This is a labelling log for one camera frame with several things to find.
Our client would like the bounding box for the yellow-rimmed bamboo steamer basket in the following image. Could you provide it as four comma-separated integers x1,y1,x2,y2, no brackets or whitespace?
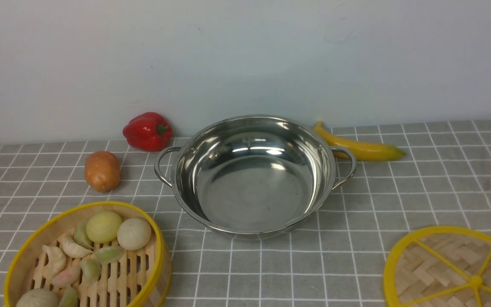
3,201,172,307

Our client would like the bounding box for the yellow woven bamboo steamer lid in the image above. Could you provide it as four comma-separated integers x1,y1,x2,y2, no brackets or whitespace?
383,226,491,307

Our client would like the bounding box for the stainless steel pot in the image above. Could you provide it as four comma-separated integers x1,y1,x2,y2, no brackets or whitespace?
153,115,357,240

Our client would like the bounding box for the red bell pepper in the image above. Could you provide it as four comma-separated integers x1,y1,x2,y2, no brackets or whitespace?
122,112,173,152

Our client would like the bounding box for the yellow banana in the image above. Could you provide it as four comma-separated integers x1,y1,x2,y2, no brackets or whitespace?
313,121,406,162

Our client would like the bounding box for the cream round bun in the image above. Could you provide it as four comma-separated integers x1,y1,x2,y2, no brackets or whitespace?
117,217,152,251

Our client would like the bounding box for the brown potato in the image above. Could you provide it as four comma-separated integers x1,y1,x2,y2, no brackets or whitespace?
84,151,121,193

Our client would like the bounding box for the yellow-green round bun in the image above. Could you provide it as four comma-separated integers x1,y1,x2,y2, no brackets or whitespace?
86,211,123,243

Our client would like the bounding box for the pale green dumpling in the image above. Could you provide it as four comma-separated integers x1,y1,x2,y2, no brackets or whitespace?
92,245,125,266

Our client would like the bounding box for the light green dumpling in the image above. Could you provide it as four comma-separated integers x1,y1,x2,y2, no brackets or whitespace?
80,258,101,286

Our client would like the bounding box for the pink-green dumpling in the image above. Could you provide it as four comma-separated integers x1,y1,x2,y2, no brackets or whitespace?
51,266,81,288

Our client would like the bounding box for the grey checkered tablecloth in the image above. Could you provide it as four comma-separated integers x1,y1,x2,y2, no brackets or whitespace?
0,120,491,307

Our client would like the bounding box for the white curved dumpling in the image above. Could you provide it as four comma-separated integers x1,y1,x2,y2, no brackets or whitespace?
42,245,67,279

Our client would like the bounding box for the green edge dumpling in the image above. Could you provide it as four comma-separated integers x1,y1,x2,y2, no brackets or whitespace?
58,286,79,307

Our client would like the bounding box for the beige round bun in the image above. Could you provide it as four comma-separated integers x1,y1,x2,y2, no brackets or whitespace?
16,288,60,307

